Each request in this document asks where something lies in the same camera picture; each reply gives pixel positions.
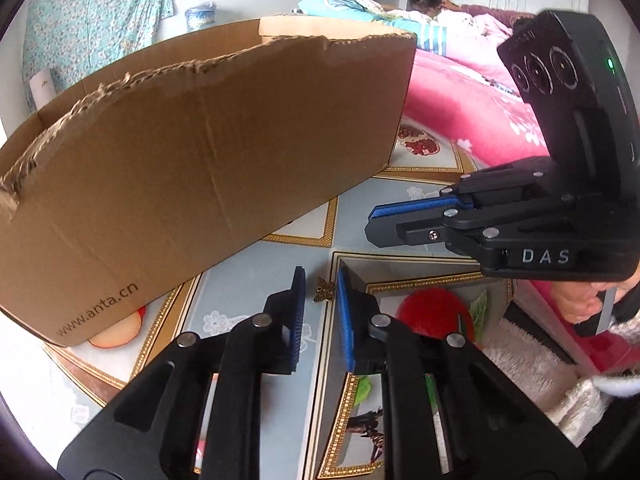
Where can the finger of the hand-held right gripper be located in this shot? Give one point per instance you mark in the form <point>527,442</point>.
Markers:
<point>415,232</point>
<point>415,208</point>

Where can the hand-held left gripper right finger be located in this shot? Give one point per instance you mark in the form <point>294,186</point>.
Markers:
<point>345,325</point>

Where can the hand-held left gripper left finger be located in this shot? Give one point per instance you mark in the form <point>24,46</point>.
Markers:
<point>298,320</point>

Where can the brass butterfly charm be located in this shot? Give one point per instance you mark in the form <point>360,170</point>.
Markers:
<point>324,291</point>

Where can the brown cardboard box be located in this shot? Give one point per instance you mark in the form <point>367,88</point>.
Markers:
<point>200,160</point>

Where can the person's right hand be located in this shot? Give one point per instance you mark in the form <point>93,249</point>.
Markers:
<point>565,300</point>

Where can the fruit printed tablecloth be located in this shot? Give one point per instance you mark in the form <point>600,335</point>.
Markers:
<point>280,290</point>

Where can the white fleece garment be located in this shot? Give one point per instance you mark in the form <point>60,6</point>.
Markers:
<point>530,365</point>

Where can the blue printed blanket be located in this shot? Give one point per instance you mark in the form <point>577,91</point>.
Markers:
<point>345,5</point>

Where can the blue water jug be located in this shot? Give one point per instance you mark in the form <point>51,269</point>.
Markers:
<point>201,16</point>

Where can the white paper roll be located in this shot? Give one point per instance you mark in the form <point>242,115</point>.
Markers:
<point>42,89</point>

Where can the teal floral cloth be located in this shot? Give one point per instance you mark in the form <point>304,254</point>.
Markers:
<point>95,25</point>

